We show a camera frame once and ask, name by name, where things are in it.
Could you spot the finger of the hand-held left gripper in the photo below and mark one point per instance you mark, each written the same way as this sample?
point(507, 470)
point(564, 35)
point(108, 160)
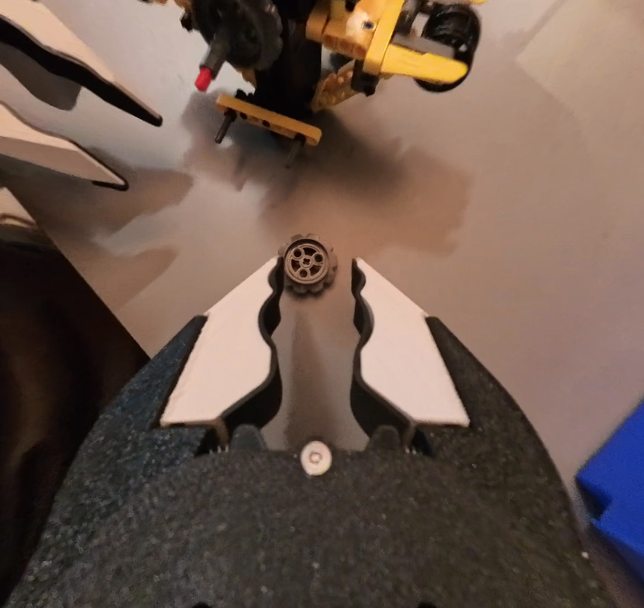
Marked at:
point(40, 30)
point(45, 153)

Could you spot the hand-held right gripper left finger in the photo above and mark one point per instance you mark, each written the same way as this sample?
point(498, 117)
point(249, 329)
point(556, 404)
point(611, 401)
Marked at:
point(226, 361)

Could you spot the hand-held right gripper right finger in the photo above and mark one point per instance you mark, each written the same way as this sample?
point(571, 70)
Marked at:
point(407, 361)

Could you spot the yellow brick beam with pins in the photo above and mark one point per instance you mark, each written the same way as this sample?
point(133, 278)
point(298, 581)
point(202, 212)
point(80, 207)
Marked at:
point(266, 115)

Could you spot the yellow toy brick vehicle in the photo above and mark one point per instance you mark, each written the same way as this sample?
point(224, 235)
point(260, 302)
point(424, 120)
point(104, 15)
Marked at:
point(352, 14)

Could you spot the person's brown clothing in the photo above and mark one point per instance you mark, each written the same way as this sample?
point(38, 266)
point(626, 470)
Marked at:
point(50, 392)

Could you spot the blue plastic bin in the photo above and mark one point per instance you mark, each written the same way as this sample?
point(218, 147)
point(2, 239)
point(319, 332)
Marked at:
point(619, 482)

